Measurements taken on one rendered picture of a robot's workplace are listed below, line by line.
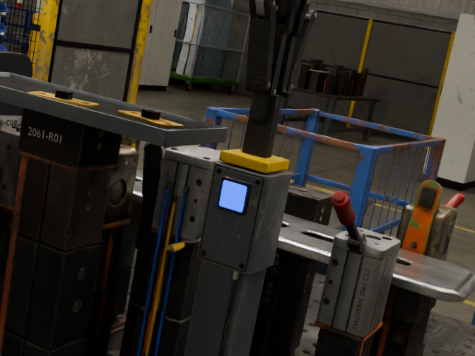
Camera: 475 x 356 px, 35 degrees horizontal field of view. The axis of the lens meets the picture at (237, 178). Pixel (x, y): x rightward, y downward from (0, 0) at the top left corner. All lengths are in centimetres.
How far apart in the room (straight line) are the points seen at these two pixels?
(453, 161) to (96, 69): 529
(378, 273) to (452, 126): 816
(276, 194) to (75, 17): 383
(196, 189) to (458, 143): 811
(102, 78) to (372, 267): 408
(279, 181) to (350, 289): 20
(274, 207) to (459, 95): 827
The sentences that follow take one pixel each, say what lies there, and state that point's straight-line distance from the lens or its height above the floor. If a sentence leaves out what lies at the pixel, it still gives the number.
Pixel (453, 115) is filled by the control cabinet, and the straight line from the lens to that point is 907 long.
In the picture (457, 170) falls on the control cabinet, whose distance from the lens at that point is 907.
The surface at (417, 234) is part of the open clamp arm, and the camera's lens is 125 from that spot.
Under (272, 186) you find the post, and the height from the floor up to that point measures 113.
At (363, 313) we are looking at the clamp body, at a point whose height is 97.
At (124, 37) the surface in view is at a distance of 500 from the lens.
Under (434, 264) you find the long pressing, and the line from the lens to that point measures 117.
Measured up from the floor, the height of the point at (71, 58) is 96.
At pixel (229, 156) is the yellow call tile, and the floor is 115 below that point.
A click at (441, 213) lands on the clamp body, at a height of 106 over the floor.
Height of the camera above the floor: 128
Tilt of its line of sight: 11 degrees down
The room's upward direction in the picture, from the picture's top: 11 degrees clockwise
